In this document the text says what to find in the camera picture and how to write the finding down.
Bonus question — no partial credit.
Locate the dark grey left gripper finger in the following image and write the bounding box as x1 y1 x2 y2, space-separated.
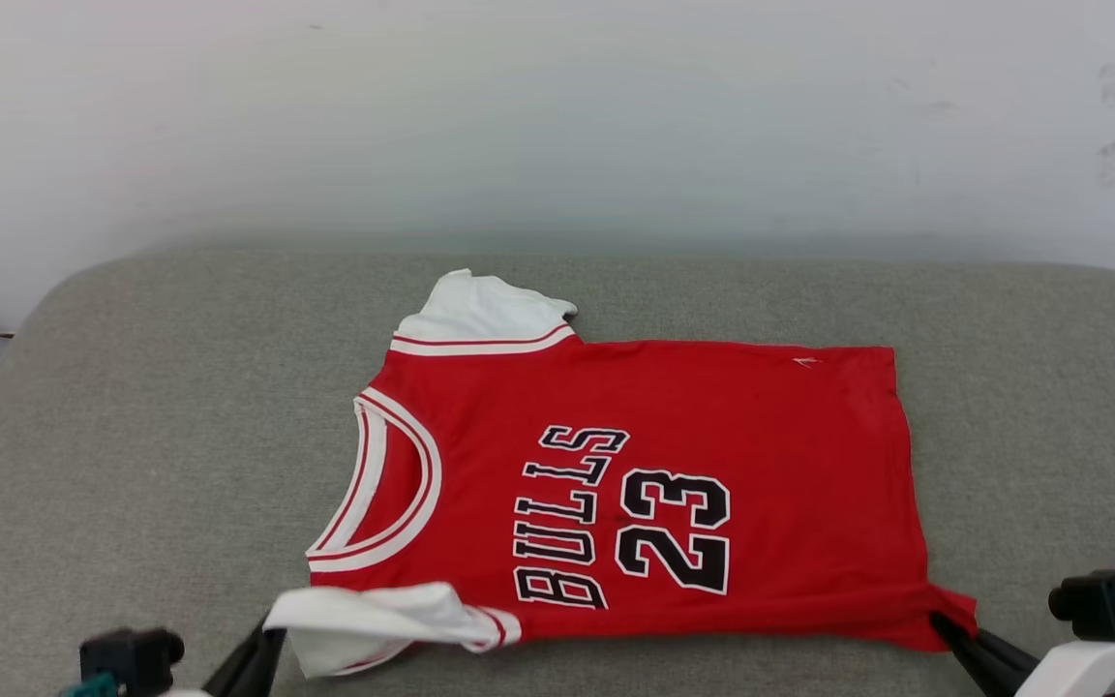
201 620 287 697

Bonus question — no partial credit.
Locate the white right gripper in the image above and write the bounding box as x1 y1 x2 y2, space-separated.
929 610 1115 697

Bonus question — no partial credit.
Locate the red Bulls 23 jersey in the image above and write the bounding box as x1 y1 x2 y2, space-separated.
262 268 979 679

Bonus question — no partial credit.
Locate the grey fabric sofa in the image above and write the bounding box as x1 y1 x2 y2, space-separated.
0 247 1115 697

